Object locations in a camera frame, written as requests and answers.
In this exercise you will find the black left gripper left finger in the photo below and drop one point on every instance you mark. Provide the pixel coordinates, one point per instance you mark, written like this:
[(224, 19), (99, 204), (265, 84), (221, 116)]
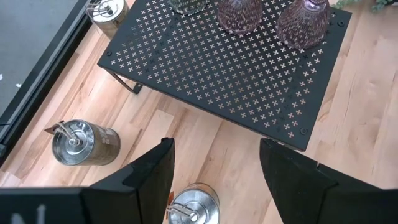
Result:
[(146, 186)]

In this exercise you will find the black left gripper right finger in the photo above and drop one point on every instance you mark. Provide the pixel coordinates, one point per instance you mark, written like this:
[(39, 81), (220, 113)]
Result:
[(295, 193)]

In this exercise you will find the pink glass candlestick holder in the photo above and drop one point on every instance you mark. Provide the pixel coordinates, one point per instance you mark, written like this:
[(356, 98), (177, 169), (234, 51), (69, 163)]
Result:
[(239, 15), (301, 25)]

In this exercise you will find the silver metal tin candle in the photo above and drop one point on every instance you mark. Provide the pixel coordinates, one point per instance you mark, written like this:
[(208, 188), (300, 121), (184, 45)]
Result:
[(109, 18), (199, 202), (93, 146)]

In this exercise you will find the green glass candlestick holder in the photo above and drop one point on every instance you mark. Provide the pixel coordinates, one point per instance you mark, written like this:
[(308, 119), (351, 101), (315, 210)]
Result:
[(188, 6)]

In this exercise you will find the black perforated metal shelf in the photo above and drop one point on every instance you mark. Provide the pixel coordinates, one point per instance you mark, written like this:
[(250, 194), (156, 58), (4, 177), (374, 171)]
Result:
[(217, 77)]

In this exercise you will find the potted succulent plant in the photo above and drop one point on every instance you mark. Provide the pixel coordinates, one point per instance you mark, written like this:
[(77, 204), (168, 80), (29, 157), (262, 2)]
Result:
[(381, 4)]

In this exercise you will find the black aluminium table frame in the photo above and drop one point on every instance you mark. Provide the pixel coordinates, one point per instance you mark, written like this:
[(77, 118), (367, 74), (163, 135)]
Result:
[(32, 93)]

